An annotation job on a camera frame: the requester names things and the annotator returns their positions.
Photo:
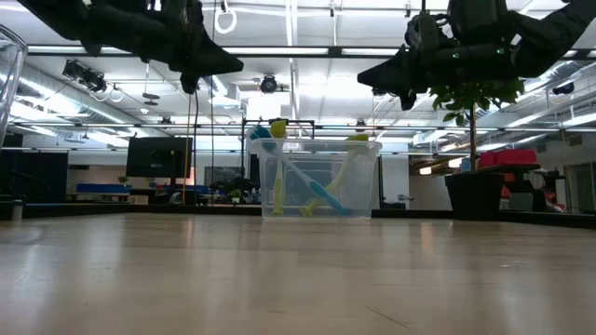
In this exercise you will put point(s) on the clear deep plastic bin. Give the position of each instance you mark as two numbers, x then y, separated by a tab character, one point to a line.
363	195

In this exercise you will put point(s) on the black partition screen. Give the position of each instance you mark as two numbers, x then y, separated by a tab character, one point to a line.
35	177

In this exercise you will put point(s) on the black aluminium table frame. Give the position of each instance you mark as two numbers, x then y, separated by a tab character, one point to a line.
93	209

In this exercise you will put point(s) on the green leafy plant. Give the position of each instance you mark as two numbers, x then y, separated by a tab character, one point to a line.
465	100

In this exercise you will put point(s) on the blue dish brush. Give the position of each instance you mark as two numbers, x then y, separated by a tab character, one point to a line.
261	134

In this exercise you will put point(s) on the black plant pot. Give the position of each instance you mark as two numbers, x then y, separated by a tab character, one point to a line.
477	195

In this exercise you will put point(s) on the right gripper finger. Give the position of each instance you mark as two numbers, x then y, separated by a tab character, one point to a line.
396	74

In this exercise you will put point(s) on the distant black metal frame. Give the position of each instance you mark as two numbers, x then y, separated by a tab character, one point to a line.
298	122

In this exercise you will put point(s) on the red storage box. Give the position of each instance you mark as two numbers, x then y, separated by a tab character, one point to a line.
507	156

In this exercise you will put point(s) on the black monitor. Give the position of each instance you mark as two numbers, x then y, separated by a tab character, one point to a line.
158	156

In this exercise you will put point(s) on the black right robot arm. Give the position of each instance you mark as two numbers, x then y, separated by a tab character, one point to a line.
559	32

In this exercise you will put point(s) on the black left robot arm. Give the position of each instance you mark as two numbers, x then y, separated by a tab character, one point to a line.
116	28

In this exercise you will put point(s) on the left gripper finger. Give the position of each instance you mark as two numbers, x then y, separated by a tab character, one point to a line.
209	58

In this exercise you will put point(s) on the black overhead frame bar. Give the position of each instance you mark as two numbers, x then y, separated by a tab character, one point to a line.
334	51

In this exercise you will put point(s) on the black overhead camera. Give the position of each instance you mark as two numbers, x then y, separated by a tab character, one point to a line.
86	76
268	84
563	88

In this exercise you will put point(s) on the clear shallow plastic tray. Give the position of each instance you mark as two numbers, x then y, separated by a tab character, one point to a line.
9	70

